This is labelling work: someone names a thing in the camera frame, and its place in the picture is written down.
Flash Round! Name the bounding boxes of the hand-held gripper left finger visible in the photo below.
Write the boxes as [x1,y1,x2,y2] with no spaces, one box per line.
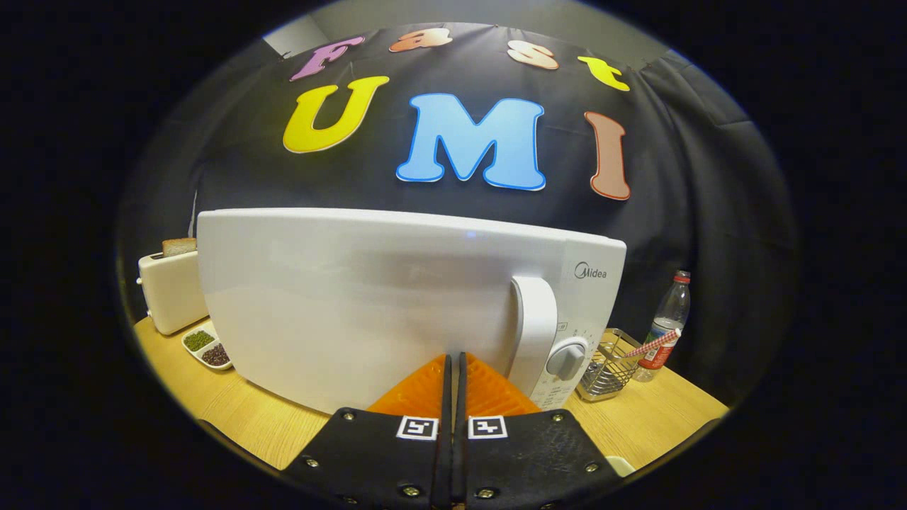
[282,353,455,510]

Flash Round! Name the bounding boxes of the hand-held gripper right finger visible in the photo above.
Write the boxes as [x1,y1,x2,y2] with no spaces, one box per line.
[453,351,624,510]

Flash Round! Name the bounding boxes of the white microwave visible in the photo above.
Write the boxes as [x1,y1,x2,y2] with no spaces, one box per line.
[196,207,628,416]

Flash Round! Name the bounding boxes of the red white striped straw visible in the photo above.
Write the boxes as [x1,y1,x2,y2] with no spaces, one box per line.
[622,328,682,359]

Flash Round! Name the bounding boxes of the divided white dish of beans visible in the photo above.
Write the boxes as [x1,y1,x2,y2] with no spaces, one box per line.
[181,320,235,371]

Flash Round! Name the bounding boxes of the clear bottle with red label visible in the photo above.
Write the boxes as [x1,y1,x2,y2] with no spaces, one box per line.
[633,270,692,383]

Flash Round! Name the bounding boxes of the white toaster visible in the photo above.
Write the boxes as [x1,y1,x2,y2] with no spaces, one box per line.
[137,249,210,336]

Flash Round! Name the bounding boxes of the metal wire basket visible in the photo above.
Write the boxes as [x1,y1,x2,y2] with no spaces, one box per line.
[576,328,644,403]

